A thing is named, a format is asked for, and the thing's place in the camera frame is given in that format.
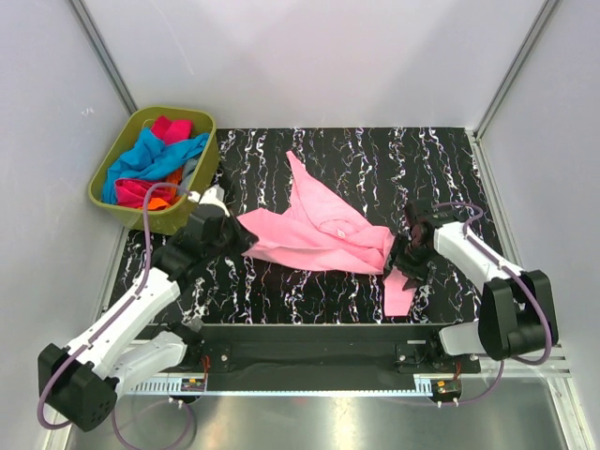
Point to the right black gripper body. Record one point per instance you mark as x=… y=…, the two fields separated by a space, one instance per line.
x=411 y=259

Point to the aluminium frame rail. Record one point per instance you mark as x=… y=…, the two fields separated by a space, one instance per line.
x=228 y=356

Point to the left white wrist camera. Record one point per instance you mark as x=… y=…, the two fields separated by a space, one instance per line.
x=214 y=195

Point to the olive green plastic bin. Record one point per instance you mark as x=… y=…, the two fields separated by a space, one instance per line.
x=166 y=221

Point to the blue t-shirt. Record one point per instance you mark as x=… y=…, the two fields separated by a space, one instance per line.
x=151 y=159

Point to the grey t-shirt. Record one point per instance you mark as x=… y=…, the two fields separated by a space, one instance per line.
x=187 y=175

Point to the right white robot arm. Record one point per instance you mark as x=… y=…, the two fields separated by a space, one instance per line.
x=517 y=318

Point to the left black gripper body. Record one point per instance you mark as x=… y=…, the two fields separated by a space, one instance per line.
x=225 y=246

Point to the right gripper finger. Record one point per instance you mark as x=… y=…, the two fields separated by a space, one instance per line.
x=414 y=280
x=390 y=261

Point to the light pink t-shirt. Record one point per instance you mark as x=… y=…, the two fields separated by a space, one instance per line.
x=320 y=232

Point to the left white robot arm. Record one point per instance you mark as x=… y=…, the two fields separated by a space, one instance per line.
x=84 y=380

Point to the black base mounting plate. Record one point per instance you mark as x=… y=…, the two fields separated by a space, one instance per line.
x=275 y=378

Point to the orange t-shirt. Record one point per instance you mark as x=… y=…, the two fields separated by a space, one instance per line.
x=161 y=197

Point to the magenta t-shirt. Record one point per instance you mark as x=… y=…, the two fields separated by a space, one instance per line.
x=128 y=191

